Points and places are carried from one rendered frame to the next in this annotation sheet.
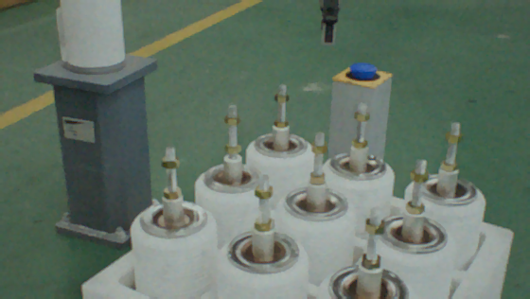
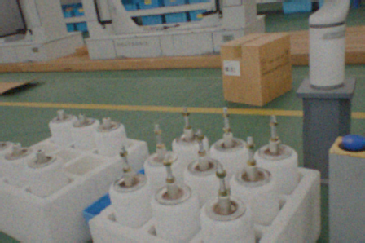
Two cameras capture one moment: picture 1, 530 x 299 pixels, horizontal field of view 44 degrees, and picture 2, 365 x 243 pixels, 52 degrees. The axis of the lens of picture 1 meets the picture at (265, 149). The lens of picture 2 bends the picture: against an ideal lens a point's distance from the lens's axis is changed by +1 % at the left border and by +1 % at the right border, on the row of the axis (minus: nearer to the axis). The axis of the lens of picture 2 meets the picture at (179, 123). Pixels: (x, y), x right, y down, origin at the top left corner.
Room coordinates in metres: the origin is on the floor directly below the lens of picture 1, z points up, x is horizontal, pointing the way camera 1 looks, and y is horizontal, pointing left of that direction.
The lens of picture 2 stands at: (0.72, -0.80, 0.65)
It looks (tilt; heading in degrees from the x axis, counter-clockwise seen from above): 21 degrees down; 97
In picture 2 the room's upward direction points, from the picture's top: 9 degrees counter-clockwise
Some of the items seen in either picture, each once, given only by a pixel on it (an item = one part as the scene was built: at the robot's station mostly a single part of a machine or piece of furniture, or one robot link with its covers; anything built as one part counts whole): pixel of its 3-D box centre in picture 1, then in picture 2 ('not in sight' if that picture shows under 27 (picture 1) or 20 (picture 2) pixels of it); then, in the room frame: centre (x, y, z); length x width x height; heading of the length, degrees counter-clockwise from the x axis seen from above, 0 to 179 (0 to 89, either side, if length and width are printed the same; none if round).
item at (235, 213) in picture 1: (233, 239); (232, 177); (0.73, 0.04, 0.16); 0.10 x 0.10 x 0.18
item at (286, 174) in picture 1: (278, 202); (277, 187); (0.83, -0.02, 0.16); 0.10 x 0.10 x 0.18
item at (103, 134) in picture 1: (105, 148); (326, 132); (1.03, 0.28, 0.15); 0.15 x 0.15 x 0.30; 67
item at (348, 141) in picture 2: (362, 72); (354, 143); (0.95, -0.15, 0.32); 0.04 x 0.04 x 0.02
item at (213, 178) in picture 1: (233, 178); (229, 145); (0.73, 0.04, 0.25); 0.08 x 0.08 x 0.01
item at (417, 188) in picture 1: (416, 192); (169, 171); (0.61, -0.16, 0.30); 0.01 x 0.01 x 0.08; 46
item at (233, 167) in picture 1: (233, 169); (228, 140); (0.73, 0.04, 0.26); 0.02 x 0.02 x 0.03
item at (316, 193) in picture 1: (316, 194); (203, 161); (0.67, -0.06, 0.26); 0.02 x 0.02 x 0.03
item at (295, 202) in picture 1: (315, 203); (204, 167); (0.67, -0.06, 0.25); 0.08 x 0.08 x 0.01
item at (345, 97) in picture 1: (354, 167); (352, 217); (0.95, -0.15, 0.16); 0.07 x 0.07 x 0.31; 59
